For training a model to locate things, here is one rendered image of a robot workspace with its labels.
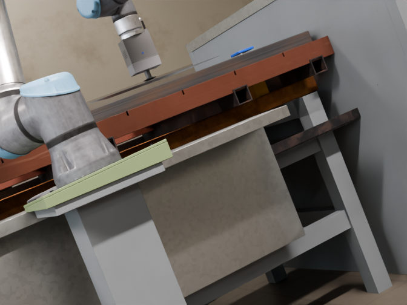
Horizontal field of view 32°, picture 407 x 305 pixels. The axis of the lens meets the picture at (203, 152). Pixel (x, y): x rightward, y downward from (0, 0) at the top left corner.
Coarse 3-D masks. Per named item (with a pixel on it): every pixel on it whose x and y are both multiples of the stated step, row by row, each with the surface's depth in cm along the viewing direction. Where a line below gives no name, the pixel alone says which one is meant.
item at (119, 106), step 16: (304, 32) 229; (272, 48) 224; (288, 48) 226; (224, 64) 216; (240, 64) 218; (176, 80) 209; (192, 80) 211; (128, 96) 203; (144, 96) 205; (160, 96) 207; (96, 112) 198; (112, 112) 200
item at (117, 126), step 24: (312, 48) 224; (240, 72) 213; (264, 72) 216; (168, 96) 203; (192, 96) 206; (216, 96) 209; (120, 120) 196; (144, 120) 199; (0, 168) 182; (24, 168) 184
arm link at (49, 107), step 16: (48, 80) 149; (64, 80) 150; (32, 96) 149; (48, 96) 148; (64, 96) 149; (80, 96) 152; (16, 112) 153; (32, 112) 150; (48, 112) 149; (64, 112) 149; (80, 112) 151; (32, 128) 152; (48, 128) 149; (64, 128) 149
